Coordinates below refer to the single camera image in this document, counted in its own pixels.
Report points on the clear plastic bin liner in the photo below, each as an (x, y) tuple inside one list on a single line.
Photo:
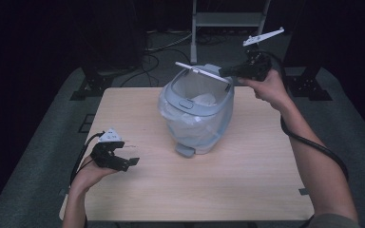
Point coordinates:
[(187, 129)]

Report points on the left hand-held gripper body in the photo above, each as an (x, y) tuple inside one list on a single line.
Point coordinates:
[(106, 158)]

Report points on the grey pedal trash can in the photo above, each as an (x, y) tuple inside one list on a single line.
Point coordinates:
[(202, 110)]

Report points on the person's right hand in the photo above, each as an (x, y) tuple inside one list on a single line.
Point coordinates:
[(271, 88)]

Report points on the person's left hand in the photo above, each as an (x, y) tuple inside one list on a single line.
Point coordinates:
[(87, 177)]

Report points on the white tissue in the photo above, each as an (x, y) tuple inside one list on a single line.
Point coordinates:
[(206, 99)]

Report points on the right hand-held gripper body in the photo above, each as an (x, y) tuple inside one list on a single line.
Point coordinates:
[(256, 68)]

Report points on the black stand base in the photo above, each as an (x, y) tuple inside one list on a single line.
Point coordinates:
[(92, 88), (310, 90)]

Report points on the white metal stand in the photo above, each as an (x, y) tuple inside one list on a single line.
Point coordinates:
[(228, 19)]

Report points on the person's grey sleeve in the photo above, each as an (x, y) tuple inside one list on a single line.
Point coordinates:
[(332, 221)]

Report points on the dark floor socket plate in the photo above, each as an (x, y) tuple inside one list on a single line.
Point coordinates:
[(87, 123)]

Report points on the white trash can lid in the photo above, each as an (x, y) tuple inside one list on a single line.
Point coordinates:
[(209, 74)]

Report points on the grey tape piece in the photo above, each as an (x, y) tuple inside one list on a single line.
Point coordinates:
[(303, 191)]

